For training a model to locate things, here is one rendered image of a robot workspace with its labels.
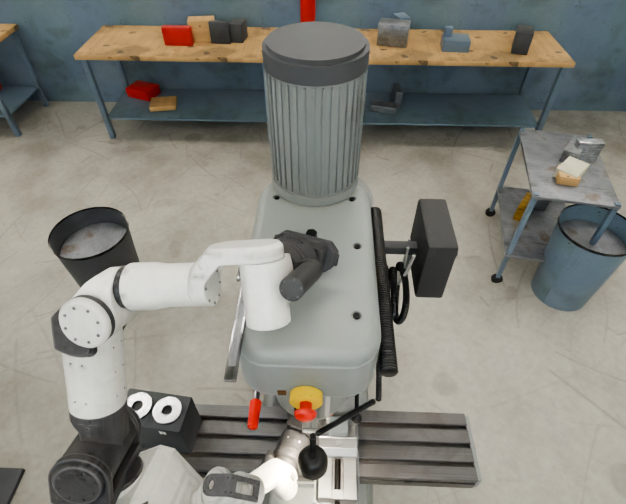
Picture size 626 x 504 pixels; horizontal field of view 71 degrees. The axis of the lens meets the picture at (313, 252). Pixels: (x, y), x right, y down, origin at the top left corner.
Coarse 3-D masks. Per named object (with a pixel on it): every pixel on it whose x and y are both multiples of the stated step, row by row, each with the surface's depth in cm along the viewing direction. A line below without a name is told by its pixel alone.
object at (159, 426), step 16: (128, 400) 143; (144, 400) 143; (160, 400) 143; (176, 400) 143; (192, 400) 146; (144, 416) 140; (160, 416) 139; (176, 416) 139; (192, 416) 148; (144, 432) 142; (160, 432) 139; (176, 432) 138; (192, 432) 150; (176, 448) 149; (192, 448) 151
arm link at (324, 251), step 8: (288, 232) 80; (296, 232) 81; (288, 240) 69; (296, 240) 70; (304, 240) 72; (312, 240) 78; (320, 240) 78; (328, 240) 79; (304, 248) 69; (312, 248) 72; (320, 248) 75; (328, 248) 77; (336, 248) 79; (312, 256) 70; (320, 256) 74; (328, 256) 78; (336, 256) 79; (328, 264) 78; (336, 264) 79
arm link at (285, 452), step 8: (280, 448) 121; (288, 448) 120; (296, 448) 120; (272, 456) 123; (280, 456) 120; (288, 456) 119; (296, 456) 119; (288, 464) 118; (296, 464) 120; (288, 472) 116; (296, 472) 120; (288, 480) 116; (296, 480) 120; (280, 488) 115; (288, 488) 117; (296, 488) 121; (280, 496) 118; (288, 496) 118
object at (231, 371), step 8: (240, 280) 82; (240, 288) 80; (240, 296) 79; (240, 304) 78; (240, 312) 76; (240, 320) 75; (240, 328) 74; (232, 336) 73; (240, 336) 73; (232, 344) 72; (240, 344) 72; (232, 352) 71; (240, 352) 71; (232, 360) 70; (232, 368) 69; (224, 376) 68; (232, 376) 68
